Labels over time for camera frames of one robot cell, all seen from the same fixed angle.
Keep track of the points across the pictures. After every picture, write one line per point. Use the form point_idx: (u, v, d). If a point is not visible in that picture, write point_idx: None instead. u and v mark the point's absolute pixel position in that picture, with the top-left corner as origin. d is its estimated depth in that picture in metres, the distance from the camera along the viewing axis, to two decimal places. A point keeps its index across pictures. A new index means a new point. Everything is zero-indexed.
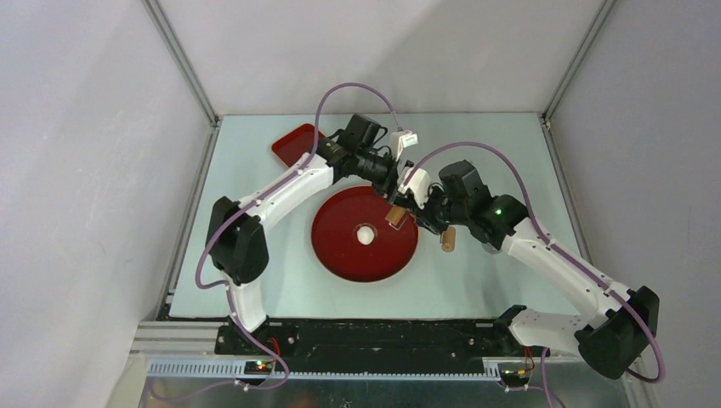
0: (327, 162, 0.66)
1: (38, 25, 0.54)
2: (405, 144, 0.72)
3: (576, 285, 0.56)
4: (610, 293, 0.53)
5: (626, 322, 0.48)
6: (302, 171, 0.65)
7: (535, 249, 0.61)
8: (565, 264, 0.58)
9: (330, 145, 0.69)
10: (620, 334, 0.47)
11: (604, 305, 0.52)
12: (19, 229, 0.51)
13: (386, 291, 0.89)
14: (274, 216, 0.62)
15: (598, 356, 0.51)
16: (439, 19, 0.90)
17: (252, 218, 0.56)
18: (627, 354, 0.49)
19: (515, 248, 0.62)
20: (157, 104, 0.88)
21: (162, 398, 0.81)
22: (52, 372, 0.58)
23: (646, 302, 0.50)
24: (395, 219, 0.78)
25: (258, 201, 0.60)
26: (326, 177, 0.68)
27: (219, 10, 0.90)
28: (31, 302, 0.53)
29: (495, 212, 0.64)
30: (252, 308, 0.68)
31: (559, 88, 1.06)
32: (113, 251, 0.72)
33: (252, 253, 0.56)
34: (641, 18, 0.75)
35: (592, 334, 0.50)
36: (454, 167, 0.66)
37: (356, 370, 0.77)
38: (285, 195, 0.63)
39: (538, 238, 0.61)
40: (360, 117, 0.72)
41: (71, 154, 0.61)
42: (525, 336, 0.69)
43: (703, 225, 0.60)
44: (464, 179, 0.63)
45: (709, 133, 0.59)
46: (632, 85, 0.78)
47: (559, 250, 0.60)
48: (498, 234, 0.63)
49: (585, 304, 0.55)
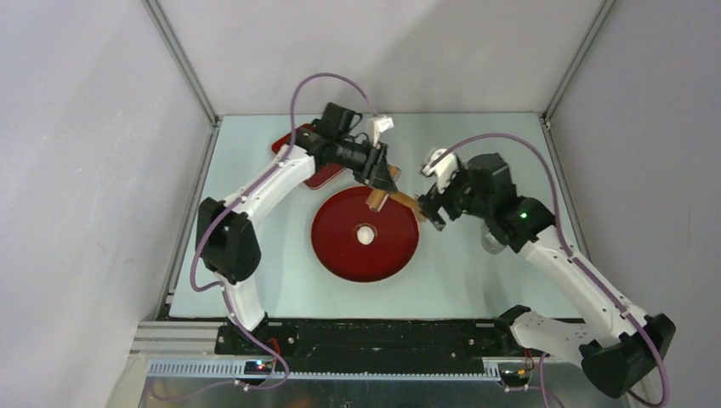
0: (307, 151, 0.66)
1: (38, 25, 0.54)
2: (382, 128, 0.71)
3: (592, 303, 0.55)
4: (626, 315, 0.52)
5: (638, 348, 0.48)
6: (282, 163, 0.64)
7: (555, 260, 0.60)
8: (583, 280, 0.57)
9: (306, 135, 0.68)
10: (629, 358, 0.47)
11: (620, 327, 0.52)
12: (19, 231, 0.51)
13: (386, 291, 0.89)
14: (261, 212, 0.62)
15: (601, 376, 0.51)
16: (439, 19, 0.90)
17: (239, 215, 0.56)
18: (633, 377, 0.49)
19: (534, 255, 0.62)
20: (156, 103, 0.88)
21: (162, 397, 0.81)
22: (53, 372, 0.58)
23: (661, 329, 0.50)
24: (375, 203, 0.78)
25: (244, 198, 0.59)
26: (308, 167, 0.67)
27: (219, 10, 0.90)
28: (32, 303, 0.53)
29: (519, 215, 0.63)
30: (251, 304, 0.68)
31: (559, 89, 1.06)
32: (113, 251, 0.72)
33: (245, 250, 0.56)
34: (640, 19, 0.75)
35: (599, 355, 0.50)
36: (487, 161, 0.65)
37: (357, 370, 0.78)
38: (269, 189, 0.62)
39: (560, 249, 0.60)
40: (334, 106, 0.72)
41: (70, 154, 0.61)
42: (528, 338, 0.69)
43: (702, 226, 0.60)
44: (495, 177, 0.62)
45: (709, 135, 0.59)
46: (632, 86, 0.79)
47: (580, 264, 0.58)
48: (519, 237, 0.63)
49: (599, 323, 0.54)
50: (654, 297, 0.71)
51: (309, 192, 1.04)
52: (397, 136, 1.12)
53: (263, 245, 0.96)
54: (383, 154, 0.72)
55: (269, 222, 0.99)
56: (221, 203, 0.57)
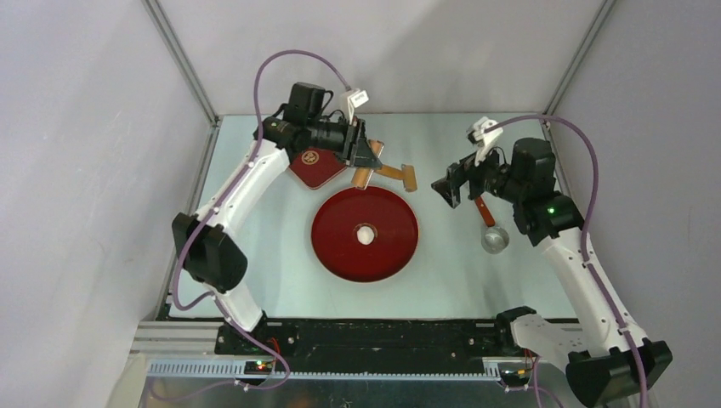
0: (277, 145, 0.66)
1: (37, 25, 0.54)
2: (355, 104, 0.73)
3: (593, 310, 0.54)
4: (624, 332, 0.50)
5: (627, 365, 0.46)
6: (252, 163, 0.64)
7: (568, 260, 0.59)
8: (593, 286, 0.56)
9: (275, 125, 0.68)
10: (613, 371, 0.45)
11: (615, 342, 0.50)
12: (19, 231, 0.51)
13: (386, 291, 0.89)
14: (238, 218, 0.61)
15: (583, 382, 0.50)
16: (439, 19, 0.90)
17: (213, 229, 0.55)
18: (614, 393, 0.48)
19: (549, 250, 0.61)
20: (156, 104, 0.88)
21: (162, 398, 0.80)
22: (53, 372, 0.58)
23: (658, 354, 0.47)
24: (360, 182, 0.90)
25: (217, 208, 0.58)
26: (281, 161, 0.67)
27: (219, 10, 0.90)
28: (31, 303, 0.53)
29: (547, 210, 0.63)
30: (246, 308, 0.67)
31: (559, 88, 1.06)
32: (113, 251, 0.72)
33: (228, 261, 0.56)
34: (640, 19, 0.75)
35: (587, 362, 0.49)
36: (535, 146, 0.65)
37: (356, 369, 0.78)
38: (243, 194, 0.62)
39: (578, 252, 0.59)
40: (301, 87, 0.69)
41: (70, 154, 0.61)
42: (526, 338, 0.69)
43: (701, 226, 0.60)
44: (536, 164, 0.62)
45: (710, 135, 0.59)
46: (632, 86, 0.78)
47: (593, 272, 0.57)
48: (538, 230, 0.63)
49: (594, 333, 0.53)
50: (655, 297, 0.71)
51: (308, 192, 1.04)
52: (397, 136, 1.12)
53: (263, 245, 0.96)
54: (360, 131, 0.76)
55: (269, 222, 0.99)
56: (193, 219, 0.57)
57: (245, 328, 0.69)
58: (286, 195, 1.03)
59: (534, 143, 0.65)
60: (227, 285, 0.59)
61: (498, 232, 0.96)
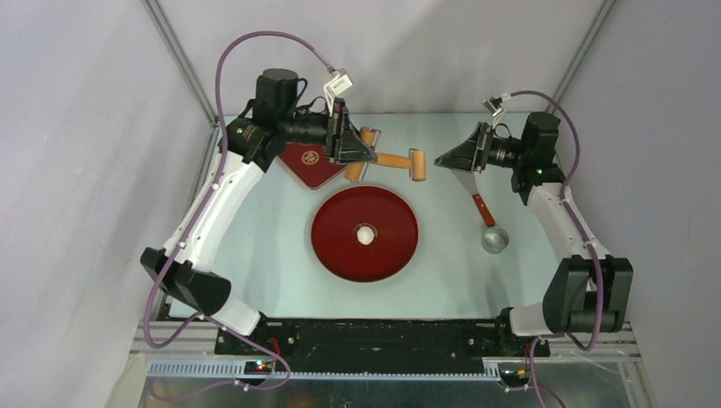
0: (244, 158, 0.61)
1: (38, 25, 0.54)
2: (335, 93, 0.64)
3: (563, 233, 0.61)
4: (585, 244, 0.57)
5: (586, 269, 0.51)
6: (217, 185, 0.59)
7: (547, 201, 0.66)
8: (565, 217, 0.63)
9: (241, 131, 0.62)
10: (570, 271, 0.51)
11: (577, 251, 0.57)
12: (19, 230, 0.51)
13: (385, 291, 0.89)
14: (210, 244, 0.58)
15: (553, 297, 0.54)
16: (439, 19, 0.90)
17: (182, 267, 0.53)
18: (576, 301, 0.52)
19: (534, 197, 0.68)
20: (156, 103, 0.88)
21: (162, 398, 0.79)
22: (52, 371, 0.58)
23: (617, 265, 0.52)
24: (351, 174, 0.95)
25: (183, 242, 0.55)
26: (251, 173, 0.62)
27: (219, 10, 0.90)
28: (31, 303, 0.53)
29: (536, 171, 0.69)
30: (241, 316, 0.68)
31: (559, 89, 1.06)
32: (113, 251, 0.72)
33: (203, 292, 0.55)
34: (640, 19, 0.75)
35: (554, 274, 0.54)
36: (547, 119, 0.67)
37: (357, 370, 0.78)
38: (213, 218, 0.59)
39: (557, 195, 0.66)
40: (265, 79, 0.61)
41: (70, 153, 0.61)
42: (519, 320, 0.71)
43: (701, 226, 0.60)
44: (540, 136, 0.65)
45: (708, 134, 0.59)
46: (631, 86, 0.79)
47: (568, 208, 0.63)
48: (527, 187, 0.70)
49: (564, 249, 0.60)
50: (655, 297, 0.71)
51: (309, 191, 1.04)
52: (397, 136, 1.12)
53: (263, 245, 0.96)
54: (343, 122, 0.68)
55: (269, 222, 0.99)
56: (158, 257, 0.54)
57: (243, 332, 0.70)
58: (287, 195, 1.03)
59: (547, 117, 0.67)
60: (207, 312, 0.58)
61: (496, 232, 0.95)
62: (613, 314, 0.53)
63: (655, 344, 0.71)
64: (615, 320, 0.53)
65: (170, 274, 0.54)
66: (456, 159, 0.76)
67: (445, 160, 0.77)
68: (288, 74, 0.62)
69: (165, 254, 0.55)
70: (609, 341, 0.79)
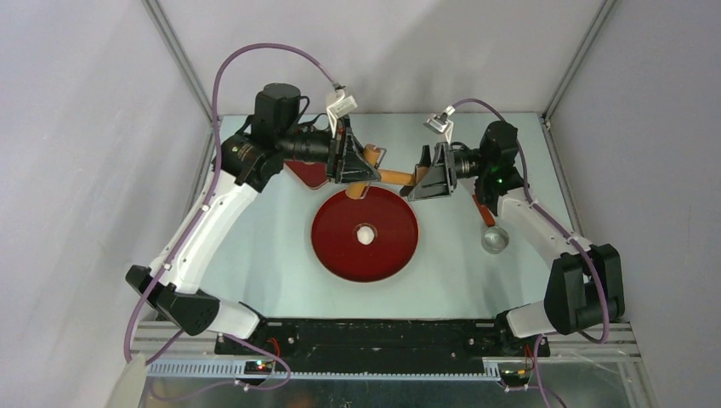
0: (237, 180, 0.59)
1: (38, 26, 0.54)
2: (337, 116, 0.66)
3: (543, 234, 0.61)
4: (570, 240, 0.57)
5: (577, 263, 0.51)
6: (207, 206, 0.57)
7: (519, 208, 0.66)
8: (541, 220, 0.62)
9: (236, 150, 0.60)
10: (565, 269, 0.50)
11: (564, 249, 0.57)
12: (19, 230, 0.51)
13: (385, 291, 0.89)
14: (199, 263, 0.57)
15: (555, 303, 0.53)
16: (437, 20, 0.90)
17: (164, 291, 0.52)
18: (579, 297, 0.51)
19: (504, 208, 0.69)
20: (156, 104, 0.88)
21: (163, 398, 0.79)
22: (53, 371, 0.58)
23: (605, 255, 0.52)
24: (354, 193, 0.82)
25: (168, 264, 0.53)
26: (242, 196, 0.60)
27: (219, 12, 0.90)
28: (31, 302, 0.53)
29: (496, 182, 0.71)
30: (237, 323, 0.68)
31: (559, 88, 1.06)
32: (112, 250, 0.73)
33: (188, 313, 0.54)
34: (639, 19, 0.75)
35: (549, 279, 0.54)
36: (505, 134, 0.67)
37: (356, 370, 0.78)
38: (201, 240, 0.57)
39: (524, 199, 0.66)
40: (266, 96, 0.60)
41: (70, 155, 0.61)
42: (518, 324, 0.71)
43: (700, 227, 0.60)
44: (503, 154, 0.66)
45: (707, 134, 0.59)
46: (631, 86, 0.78)
47: (539, 210, 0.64)
48: (495, 201, 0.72)
49: (549, 252, 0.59)
50: (655, 297, 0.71)
51: (308, 192, 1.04)
52: (397, 137, 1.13)
53: (262, 245, 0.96)
54: (346, 144, 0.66)
55: (269, 222, 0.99)
56: (143, 276, 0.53)
57: (241, 337, 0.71)
58: (286, 195, 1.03)
59: (503, 128, 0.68)
60: (192, 331, 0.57)
61: (496, 232, 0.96)
62: (614, 300, 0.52)
63: (655, 344, 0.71)
64: (616, 305, 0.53)
65: (155, 295, 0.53)
66: (429, 185, 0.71)
67: (419, 191, 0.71)
68: (290, 92, 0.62)
69: (150, 275, 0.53)
70: (610, 340, 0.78)
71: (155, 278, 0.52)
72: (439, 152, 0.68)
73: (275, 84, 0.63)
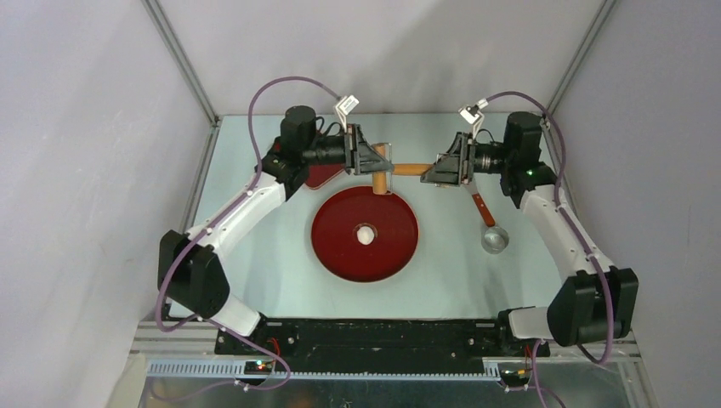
0: (277, 179, 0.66)
1: (38, 27, 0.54)
2: (346, 112, 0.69)
3: (564, 245, 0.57)
4: (590, 257, 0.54)
5: (592, 283, 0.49)
6: (251, 191, 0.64)
7: (544, 209, 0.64)
8: (563, 224, 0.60)
9: (275, 162, 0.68)
10: (578, 290, 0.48)
11: (581, 266, 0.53)
12: (19, 231, 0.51)
13: (385, 291, 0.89)
14: (229, 241, 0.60)
15: (561, 317, 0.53)
16: (437, 19, 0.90)
17: (204, 247, 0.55)
18: (587, 316, 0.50)
19: (530, 204, 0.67)
20: (156, 104, 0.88)
21: (163, 398, 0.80)
22: (52, 371, 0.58)
23: (624, 279, 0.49)
24: (379, 188, 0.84)
25: (209, 229, 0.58)
26: (278, 195, 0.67)
27: (218, 12, 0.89)
28: (31, 302, 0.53)
29: (525, 173, 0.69)
30: (242, 316, 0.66)
31: (559, 88, 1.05)
32: (113, 250, 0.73)
33: (210, 286, 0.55)
34: (640, 19, 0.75)
35: (559, 291, 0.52)
36: (528, 119, 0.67)
37: (356, 370, 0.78)
38: (238, 218, 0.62)
39: (552, 201, 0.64)
40: (288, 121, 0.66)
41: (70, 155, 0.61)
42: (519, 327, 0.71)
43: (700, 227, 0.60)
44: (525, 137, 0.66)
45: (706, 135, 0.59)
46: (632, 85, 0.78)
47: (564, 214, 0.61)
48: (520, 191, 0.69)
49: (565, 263, 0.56)
50: (655, 297, 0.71)
51: (308, 192, 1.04)
52: (398, 136, 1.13)
53: (262, 245, 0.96)
54: (356, 138, 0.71)
55: (269, 222, 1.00)
56: (178, 240, 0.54)
57: (241, 334, 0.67)
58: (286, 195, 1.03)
59: (526, 116, 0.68)
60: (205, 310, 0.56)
61: (496, 232, 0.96)
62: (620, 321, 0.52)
63: (655, 345, 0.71)
64: (622, 326, 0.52)
65: (186, 262, 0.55)
66: (441, 172, 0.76)
67: (432, 176, 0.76)
68: (307, 115, 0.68)
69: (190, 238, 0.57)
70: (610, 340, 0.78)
71: (196, 238, 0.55)
72: (457, 144, 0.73)
73: (292, 109, 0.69)
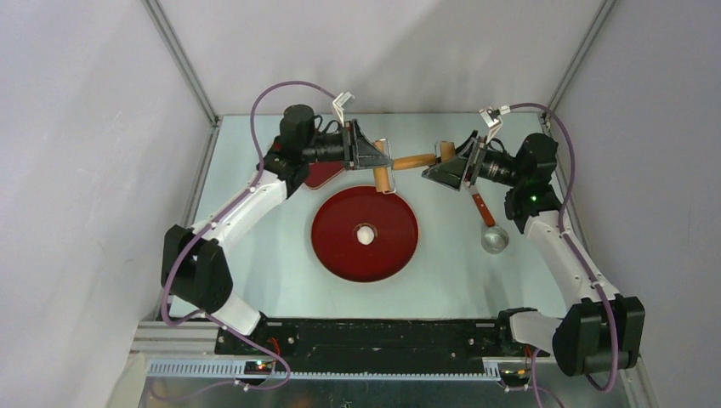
0: (279, 177, 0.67)
1: (38, 27, 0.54)
2: (342, 108, 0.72)
3: (569, 271, 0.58)
4: (594, 286, 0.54)
5: (596, 311, 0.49)
6: (253, 189, 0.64)
7: (547, 234, 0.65)
8: (566, 250, 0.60)
9: (277, 161, 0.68)
10: (583, 318, 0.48)
11: (587, 293, 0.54)
12: (19, 232, 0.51)
13: (385, 291, 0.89)
14: (234, 235, 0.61)
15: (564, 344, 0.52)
16: (438, 19, 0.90)
17: (208, 241, 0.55)
18: (592, 344, 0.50)
19: (533, 229, 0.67)
20: (156, 103, 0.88)
21: (163, 398, 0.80)
22: (53, 371, 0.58)
23: (629, 308, 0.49)
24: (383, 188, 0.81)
25: (214, 223, 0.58)
26: (280, 193, 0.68)
27: (218, 11, 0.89)
28: (31, 303, 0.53)
29: (530, 200, 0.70)
30: (243, 317, 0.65)
31: (560, 88, 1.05)
32: (113, 250, 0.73)
33: (213, 283, 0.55)
34: (641, 19, 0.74)
35: (564, 319, 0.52)
36: (546, 146, 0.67)
37: (356, 370, 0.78)
38: (242, 213, 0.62)
39: (556, 227, 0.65)
40: (287, 121, 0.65)
41: (70, 155, 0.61)
42: (519, 330, 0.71)
43: (701, 228, 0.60)
44: (539, 167, 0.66)
45: (708, 134, 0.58)
46: (633, 86, 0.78)
47: (568, 241, 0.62)
48: (523, 217, 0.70)
49: (569, 290, 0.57)
50: (655, 297, 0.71)
51: (308, 192, 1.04)
52: (398, 136, 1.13)
53: (262, 245, 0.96)
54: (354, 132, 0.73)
55: (269, 222, 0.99)
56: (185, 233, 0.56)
57: (242, 333, 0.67)
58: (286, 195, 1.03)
59: (545, 143, 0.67)
60: (209, 306, 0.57)
61: (497, 232, 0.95)
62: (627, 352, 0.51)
63: (655, 345, 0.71)
64: (629, 356, 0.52)
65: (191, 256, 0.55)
66: (445, 172, 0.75)
67: (434, 172, 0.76)
68: (306, 114, 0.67)
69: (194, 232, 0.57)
70: None
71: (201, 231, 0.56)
72: (471, 147, 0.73)
73: (291, 108, 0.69)
